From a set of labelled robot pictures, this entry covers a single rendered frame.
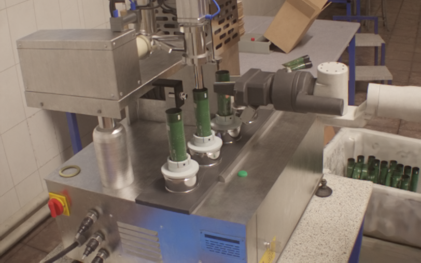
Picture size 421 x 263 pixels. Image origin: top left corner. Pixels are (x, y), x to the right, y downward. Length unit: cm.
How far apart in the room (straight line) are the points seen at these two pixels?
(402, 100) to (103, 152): 60
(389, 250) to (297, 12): 141
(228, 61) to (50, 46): 49
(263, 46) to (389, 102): 181
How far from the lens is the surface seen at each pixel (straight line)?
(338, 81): 103
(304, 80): 105
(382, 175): 202
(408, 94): 103
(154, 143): 124
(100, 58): 96
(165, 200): 99
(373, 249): 183
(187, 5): 98
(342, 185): 155
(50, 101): 108
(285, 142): 120
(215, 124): 117
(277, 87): 106
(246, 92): 108
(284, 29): 275
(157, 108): 134
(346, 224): 138
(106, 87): 97
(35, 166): 284
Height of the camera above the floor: 156
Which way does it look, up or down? 24 degrees down
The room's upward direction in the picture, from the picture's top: 5 degrees counter-clockwise
